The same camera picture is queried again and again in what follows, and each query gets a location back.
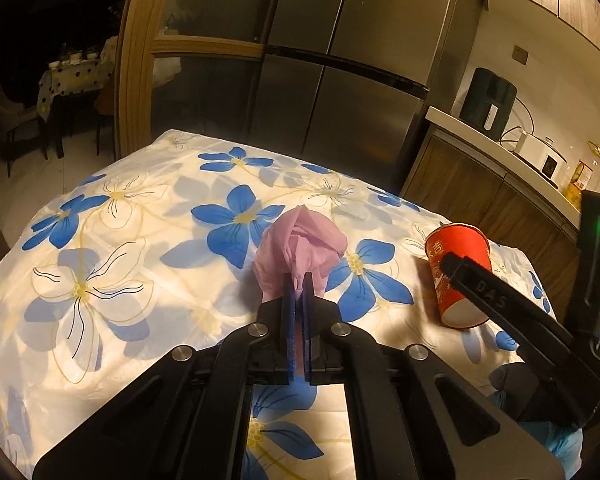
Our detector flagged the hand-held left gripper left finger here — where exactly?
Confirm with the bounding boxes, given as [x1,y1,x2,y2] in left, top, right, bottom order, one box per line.
[32,282,302,480]

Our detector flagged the purple rubber glove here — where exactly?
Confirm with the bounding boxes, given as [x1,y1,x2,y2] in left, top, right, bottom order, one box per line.
[254,206,348,306]

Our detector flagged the dining table with dotted cloth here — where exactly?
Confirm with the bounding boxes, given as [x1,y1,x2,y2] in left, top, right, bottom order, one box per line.
[36,35,118,158]

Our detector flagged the steel refrigerator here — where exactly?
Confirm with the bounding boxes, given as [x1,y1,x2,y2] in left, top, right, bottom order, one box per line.
[247,0,486,196]

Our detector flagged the cooking oil bottle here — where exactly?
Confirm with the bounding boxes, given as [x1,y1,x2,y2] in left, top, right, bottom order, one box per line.
[565,141,600,206]

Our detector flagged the black power cable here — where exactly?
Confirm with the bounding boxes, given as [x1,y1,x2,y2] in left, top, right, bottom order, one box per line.
[500,95,536,148]

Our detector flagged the wooden glass door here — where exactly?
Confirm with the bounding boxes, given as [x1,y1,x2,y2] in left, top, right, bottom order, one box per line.
[115,0,281,161]

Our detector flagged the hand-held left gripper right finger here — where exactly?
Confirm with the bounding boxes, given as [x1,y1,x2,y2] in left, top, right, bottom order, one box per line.
[301,272,566,480]

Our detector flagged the person's right hand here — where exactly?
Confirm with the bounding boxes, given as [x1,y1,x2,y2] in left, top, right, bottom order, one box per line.
[487,360,588,480]

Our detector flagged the wooden lower cabinets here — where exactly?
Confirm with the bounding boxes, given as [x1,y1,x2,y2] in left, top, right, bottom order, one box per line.
[400,127,581,311]

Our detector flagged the red paper cup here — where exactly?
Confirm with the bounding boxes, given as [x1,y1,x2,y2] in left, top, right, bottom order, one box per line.
[424,223,492,330]

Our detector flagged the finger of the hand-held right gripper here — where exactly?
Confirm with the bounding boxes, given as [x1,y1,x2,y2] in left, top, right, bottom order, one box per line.
[439,251,600,431]

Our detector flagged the black air fryer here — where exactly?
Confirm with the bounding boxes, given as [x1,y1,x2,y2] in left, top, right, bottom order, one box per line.
[459,67,518,140]

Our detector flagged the white electric cooker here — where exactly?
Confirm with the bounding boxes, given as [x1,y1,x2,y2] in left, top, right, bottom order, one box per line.
[511,130,567,183]

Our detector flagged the dining chair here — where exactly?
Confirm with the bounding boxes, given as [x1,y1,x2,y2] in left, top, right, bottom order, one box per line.
[0,80,43,176]

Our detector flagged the blue floral blanket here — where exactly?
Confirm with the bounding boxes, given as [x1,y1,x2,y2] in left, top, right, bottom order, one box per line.
[0,129,563,480]

